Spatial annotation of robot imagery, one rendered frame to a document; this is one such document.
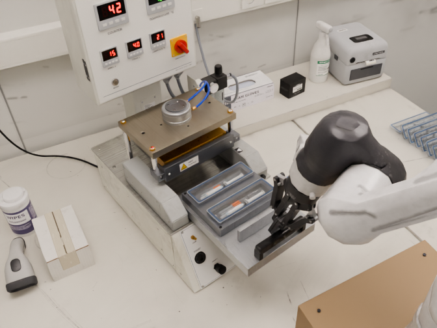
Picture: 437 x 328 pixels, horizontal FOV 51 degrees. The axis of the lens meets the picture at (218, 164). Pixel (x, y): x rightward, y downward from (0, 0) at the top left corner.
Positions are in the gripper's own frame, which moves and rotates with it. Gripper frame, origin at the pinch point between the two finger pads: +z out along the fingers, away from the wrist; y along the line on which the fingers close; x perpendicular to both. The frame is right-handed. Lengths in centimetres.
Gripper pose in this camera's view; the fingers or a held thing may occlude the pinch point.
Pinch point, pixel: (278, 223)
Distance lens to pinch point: 107.5
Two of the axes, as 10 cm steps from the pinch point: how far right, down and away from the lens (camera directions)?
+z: -1.9, 5.3, 8.3
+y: 5.9, 7.3, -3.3
